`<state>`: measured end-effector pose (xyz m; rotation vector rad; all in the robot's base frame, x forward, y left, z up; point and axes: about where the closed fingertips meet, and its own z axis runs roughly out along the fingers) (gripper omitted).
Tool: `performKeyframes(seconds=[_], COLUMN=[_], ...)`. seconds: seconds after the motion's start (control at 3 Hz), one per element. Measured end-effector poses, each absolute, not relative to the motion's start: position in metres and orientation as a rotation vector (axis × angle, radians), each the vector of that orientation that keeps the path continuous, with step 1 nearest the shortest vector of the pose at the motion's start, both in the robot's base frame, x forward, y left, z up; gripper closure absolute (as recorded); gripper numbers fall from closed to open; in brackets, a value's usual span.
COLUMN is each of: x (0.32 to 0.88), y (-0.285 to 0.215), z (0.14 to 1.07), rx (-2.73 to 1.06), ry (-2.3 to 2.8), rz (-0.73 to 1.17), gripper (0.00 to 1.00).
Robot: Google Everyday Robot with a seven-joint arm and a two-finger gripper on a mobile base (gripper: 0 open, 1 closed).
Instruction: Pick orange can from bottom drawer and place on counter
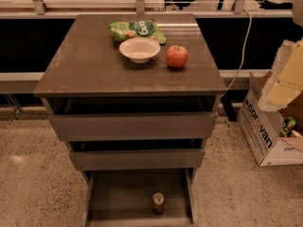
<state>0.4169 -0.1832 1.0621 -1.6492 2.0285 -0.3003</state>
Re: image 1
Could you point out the orange soda can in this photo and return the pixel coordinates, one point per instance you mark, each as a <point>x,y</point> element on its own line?
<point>158,203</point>

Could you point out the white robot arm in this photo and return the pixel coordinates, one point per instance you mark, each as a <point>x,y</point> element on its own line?
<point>286,81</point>

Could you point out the grey drawer cabinet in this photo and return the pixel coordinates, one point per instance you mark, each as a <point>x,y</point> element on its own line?
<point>88,63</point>

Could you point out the middle grey drawer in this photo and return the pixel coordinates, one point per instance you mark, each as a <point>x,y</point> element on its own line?
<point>137,154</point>

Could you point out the grey drawer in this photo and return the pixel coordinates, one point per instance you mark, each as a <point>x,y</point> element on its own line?
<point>123,198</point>
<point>137,154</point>
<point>133,118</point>

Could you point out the top grey drawer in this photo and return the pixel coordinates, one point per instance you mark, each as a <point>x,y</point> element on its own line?
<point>133,118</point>

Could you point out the bottom grey drawer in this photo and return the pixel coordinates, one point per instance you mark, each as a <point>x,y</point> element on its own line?
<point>123,198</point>

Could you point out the red apple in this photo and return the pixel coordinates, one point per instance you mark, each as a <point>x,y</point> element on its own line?
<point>176,56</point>

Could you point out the white bowl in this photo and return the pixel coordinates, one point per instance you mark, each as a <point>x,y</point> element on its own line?
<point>139,50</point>

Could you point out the green snack bag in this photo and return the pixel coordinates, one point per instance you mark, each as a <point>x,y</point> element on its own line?
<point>123,31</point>

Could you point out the corovan cardboard box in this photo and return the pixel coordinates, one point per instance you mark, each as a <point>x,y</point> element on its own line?
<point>262,129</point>

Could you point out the green packet in box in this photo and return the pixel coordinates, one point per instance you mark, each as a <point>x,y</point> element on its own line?
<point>288,125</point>

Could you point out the metal railing frame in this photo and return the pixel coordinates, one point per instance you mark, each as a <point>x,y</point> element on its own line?
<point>73,8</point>

